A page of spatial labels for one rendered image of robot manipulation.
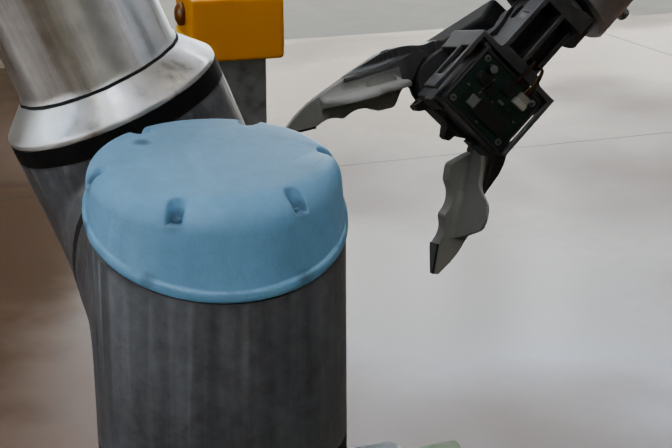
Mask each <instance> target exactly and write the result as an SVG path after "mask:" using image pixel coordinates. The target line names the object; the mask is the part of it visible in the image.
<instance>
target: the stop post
mask: <svg viewBox="0 0 672 448"><path fill-rule="evenodd" d="M179 1H182V2H183V3H184V7H185V25H184V26H179V25H178V24H177V23H176V24H177V26H176V32H177V33H180V34H183V35H185V36H188V37H190V38H193V39H196V40H198V41H201V42H204V43H206V44H208V45H209V46H210V47H211V48H212V50H213V52H214V54H215V56H216V59H217V61H218V63H219V65H220V68H221V70H222V72H223V74H224V77H225V79H226V81H227V84H228V86H229V88H230V90H231V93H232V95H233V97H234V100H235V102H236V104H237V106H238V109H239V111H240V113H241V116H242V118H243V120H244V122H245V125H247V126H249V125H255V124H258V123H260V122H263V123H267V91H266V59H271V58H281V57H283V55H284V0H176V3H177V2H179Z"/></svg>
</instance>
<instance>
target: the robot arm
mask: <svg viewBox="0 0 672 448"><path fill-rule="evenodd" d="M507 1H508V3H509V4H510V5H511V7H510V9H508V10H507V11H506V10H505V9H504V8H503V7H502V6H501V5H500V4H499V3H498V2H497V1H496V0H490V1H488V2H487V3H485V4H484V5H482V6H480V7H479V8H477V9H476V10H474V11H473V12H471V13H470V14H468V15H466V16H465V17H463V18H462V19H460V20H459V21H457V22H456V23H454V24H452V25H451V26H449V27H448V28H446V29H445V30H443V31H441V32H440V33H438V34H437V35H435V36H434V37H432V38H431V39H429V40H427V41H426V42H424V43H423V44H420V45H402V46H395V47H391V48H387V49H384V50H382V51H380V52H378V53H376V54H374V55H372V56H371V57H369V58H368V59H366V60H365V61H364V62H362V63H361V64H359V65H358V66H356V67H355V68H353V69H352V70H350V71H349V72H348V73H346V74H345V75H343V76H342V77H341V78H340V79H339V80H337V81H336V82H334V83H333V84H331V85H330V86H329V87H327V88H326V89H324V90H323V91H322V92H320V93H319V94H318V95H316V96H315V97H314V98H312V99H311V100H310V101H309V102H307V103H306V104H305V105H304V106H303V107H302V108H301V109H300V110H299V111H298V112H297V113H296V114H295V115H294V117H293V118H292V119H291V120H290V122H289V123H288V124H287V125H286V127H282V126H278V125H273V124H268V123H263V122H260V123H258V124H255V125H249V126H247V125H245V122H244V120H243V118H242V116H241V113H240V111H239V109H238V106H237V104H236V102H235V100H234V97H233V95H232V93H231V90H230V88H229V86H228V84H227V81H226V79H225V77H224V74H223V72H222V70H221V68H220V65H219V63H218V61H217V59H216V56H215V54H214V52H213V50H212V48H211V47H210V46H209V45H208V44H206V43H204V42H201V41H198V40H196V39H193V38H190V37H188V36H185V35H183V34H180V33H177V32H176V31H175V30H173V29H172V28H171V27H170V24H169V22H168V20H167V18H166V15H165V13H164V11H163V9H162V7H161V4H160V2H159V0H0V58H1V60H2V62H3V64H4V66H5V68H6V70H7V72H8V74H9V76H10V78H11V80H12V82H13V84H14V86H15V88H16V90H17V92H18V94H19V99H20V103H19V106H18V109H17V112H16V114H15V117H14V120H13V123H12V126H11V128H10V131H9V134H8V140H9V143H10V145H11V147H12V149H13V151H14V153H15V155H16V157H17V159H18V161H19V163H20V165H21V167H22V169H23V171H24V173H25V175H26V177H27V179H28V181H29V183H30V184H31V186H32V188H33V190H34V192H35V194H36V196H37V198H38V200H39V202H40V204H41V206H42V208H43V210H44V212H45V214H46V216H47V218H48V220H49V222H50V224H51V226H52V228H53V230H54V232H55V234H56V236H57V238H58V240H59V242H60V244H61V246H62V248H63V250H64V252H65V254H66V257H67V259H68V261H69V264H70V266H71V269H72V272H73V275H74V278H75V281H76V284H77V288H78V291H79V294H80V297H81V300H82V303H83V306H84V308H85V311H86V314H87V317H88V320H89V326H90V333H91V340H92V350H93V365H94V381H95V398H96V414H97V431H98V445H99V448H347V345H346V238H347V233H348V212H347V206H346V203H345V199H344V197H343V185H342V175H341V171H340V168H339V165H338V163H337V162H336V160H335V159H334V158H333V156H332V154H331V153H330V151H329V150H328V149H327V148H325V147H324V146H323V145H322V144H321V143H319V142H318V141H316V140H314V139H313V138H311V137H309V136H307V135H305V134H302V133H300V132H304V131H308V130H312V129H316V126H318V125H319V124H321V123H322V122H323V121H325V120H328V119H331V118H340V119H343V118H345V117H347V116H348V115H349V114H350V113H352V112H353V111H355V110H358V109H362V108H367V109H370V110H376V111H381V110H385V109H389V108H393V107H394V106H395V105H396V102H397V100H398V97H399V95H400V93H401V91H402V89H403V88H406V87H408V88H409V90H410V93H411V95H412V97H413V98H414V100H415V101H414V102H413V103H412V104H411V105H410V108H411V109H412V110H413V111H424V110H425V111H426V112H427V113H428V114H429V115H430V116H431V117H432V118H433V119H434V120H435V121H436V122H437V123H438V124H439V125H440V126H441V127H440V133H439V137H440V138H441V139H442V140H448V141H449V140H451V139H452V138H453V137H454V136H455V137H459V138H465V140H464V142H465V143H466V144H467V145H468V147H467V152H464V153H462V154H460V155H458V156H456V157H454V158H452V159H451V160H449V161H447V162H446V163H445V166H444V172H443V182H444V185H445V190H446V196H445V201H444V204H443V206H442V208H441V209H440V211H439V212H438V230H437V233H436V235H435V237H434V238H433V240H432V242H431V241H430V245H429V250H430V273H432V274H439V273H440V272H441V271H442V270H443V269H444V268H445V267H446V266H447V265H448V264H449V263H450V262H451V261H452V259H453V258H454V257H455V256H456V254H457V253H458V252H459V250H460V248H461V247H462V245H463V243H464V242H465V240H466V239H467V237H468V236H469V235H472V234H475V233H478V232H480V231H482V230H483V229H484V228H485V226H486V224H487V221H488V216H489V203H488V201H487V199H486V197H485V193H486V192H487V191H488V189H489V188H490V186H491V185H492V184H493V182H494V181H495V179H496V178H497V176H498V175H499V173H500V171H501V169H502V167H503V165H504V162H505V159H506V155H507V154H508V153H509V152H510V150H511V149H512V148H513V147H514V146H515V145H516V144H517V143H518V141H519V140H520V139H521V138H522V137H523V136H524V135H525V133H526V132H527V131H528V130H529V129H530V128H531V127H532V126H533V124H534V123H535V122H536V121H537V120H538V119H539V118H540V116H541V115H542V114H543V113H544V112H545V111H546V110H547V109H548V107H549V106H550V105H551V104H552V103H553V102H554V100H553V99H552V98H551V97H550V96H549V95H548V94H547V93H546V92H545V91H544V90H543V89H542V88H541V87H540V85H539V83H540V81H541V78H542V76H543V74H544V70H543V69H542V68H543V67H544V66H545V65H546V64H547V63H548V62H549V61H550V59H551V58H552V57H553V56H554V55H555V54H556V53H557V52H558V50H559V49H560V48H561V47H565V48H575V47H576V46H577V45H578V43H579V42H580V41H581V40H582V39H583V38H584V37H585V36H586V37H590V38H597V37H601V36H602V35H603V34H604V33H605V31H606V30H607V29H608V28H609V27H610V26H611V25H612V24H613V22H614V21H615V20H616V19H617V18H618V19H619V20H624V19H626V18H627V17H628V15H629V10H628V9H627V7H628V6H629V5H630V4H631V2H632V1H633V0H507ZM539 72H540V73H539ZM538 73H539V75H537V74H538ZM530 86H531V87H530ZM532 115H534V116H533V117H532V118H531V119H530V117H531V116H532ZM529 119H530V120H529ZM528 120H529V121H528ZM527 121H528V122H527ZM526 122H527V124H526V125H525V126H524V127H523V125H524V124H525V123H526ZM522 127H523V128H522ZM521 128H522V129H521ZM520 129H521V130H520ZM519 130H520V131H519ZM518 131H519V133H518V134H517V135H516V136H515V134H516V133H517V132H518ZM514 136H515V137H514ZM513 137H514V138H513ZM512 138H513V139H512ZM511 139H512V140H511ZM510 140H511V141H510ZM469 152H470V153H469Z"/></svg>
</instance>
